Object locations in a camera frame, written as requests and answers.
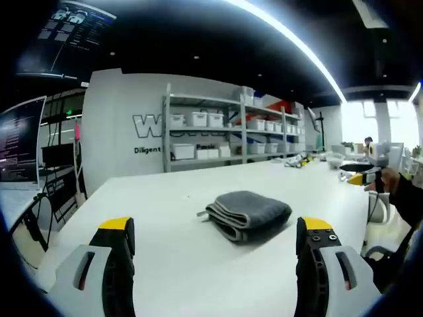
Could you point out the grey towel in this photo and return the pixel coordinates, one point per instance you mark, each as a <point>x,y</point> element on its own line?
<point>251,204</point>

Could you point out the person's right hand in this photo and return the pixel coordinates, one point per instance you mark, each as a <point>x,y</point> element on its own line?
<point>390,181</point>

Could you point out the white desktop monitor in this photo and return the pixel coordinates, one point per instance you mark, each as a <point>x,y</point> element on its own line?
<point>398,156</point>

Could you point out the clear plastic bag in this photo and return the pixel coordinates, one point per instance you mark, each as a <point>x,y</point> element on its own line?
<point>334,161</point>

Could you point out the green potted plant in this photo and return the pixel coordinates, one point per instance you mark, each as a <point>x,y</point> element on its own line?
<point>347,145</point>

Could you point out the white office chair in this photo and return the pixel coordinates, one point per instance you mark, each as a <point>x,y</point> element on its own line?
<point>376,211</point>

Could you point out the monitor on black stand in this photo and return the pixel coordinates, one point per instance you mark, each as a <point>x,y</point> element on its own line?
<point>314,120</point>

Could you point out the white side desk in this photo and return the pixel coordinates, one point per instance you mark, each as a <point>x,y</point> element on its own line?
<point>16,204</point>

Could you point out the dark low cabinet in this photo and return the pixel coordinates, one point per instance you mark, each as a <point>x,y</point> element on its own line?
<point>62,185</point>

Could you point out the ceiling light strip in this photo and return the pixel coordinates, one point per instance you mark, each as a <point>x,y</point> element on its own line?
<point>297,36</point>

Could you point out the computer monitor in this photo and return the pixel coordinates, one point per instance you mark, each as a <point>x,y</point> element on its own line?
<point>20,142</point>

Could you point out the pink tag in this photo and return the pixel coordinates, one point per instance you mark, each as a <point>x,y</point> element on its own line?
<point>78,131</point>

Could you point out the row of white storage boxes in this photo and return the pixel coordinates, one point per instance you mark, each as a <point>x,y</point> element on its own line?
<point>200,119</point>

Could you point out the grey metal shelf rack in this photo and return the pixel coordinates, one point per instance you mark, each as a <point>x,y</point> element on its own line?
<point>167,138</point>

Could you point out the large dark display screen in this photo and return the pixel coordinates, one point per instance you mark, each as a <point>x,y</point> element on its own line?
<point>66,33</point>

